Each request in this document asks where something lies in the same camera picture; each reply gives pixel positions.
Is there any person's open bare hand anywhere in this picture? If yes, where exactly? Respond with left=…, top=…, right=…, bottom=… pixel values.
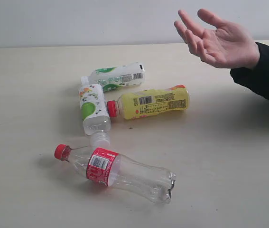
left=174, top=9, right=260, bottom=69

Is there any yellow label bottle red cap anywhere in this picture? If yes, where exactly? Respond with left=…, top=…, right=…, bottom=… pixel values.
left=107, top=85, right=190, bottom=120

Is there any butterfly label clear bottle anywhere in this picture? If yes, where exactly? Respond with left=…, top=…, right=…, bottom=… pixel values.
left=79, top=84, right=111, bottom=149

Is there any clear cola bottle red label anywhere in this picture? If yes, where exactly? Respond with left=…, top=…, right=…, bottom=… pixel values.
left=54, top=144, right=176, bottom=204

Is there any black sleeved forearm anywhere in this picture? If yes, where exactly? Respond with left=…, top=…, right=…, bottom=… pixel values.
left=230, top=42, right=269, bottom=100

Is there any white green label bottle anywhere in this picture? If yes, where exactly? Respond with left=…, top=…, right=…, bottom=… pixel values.
left=81, top=62, right=145, bottom=92

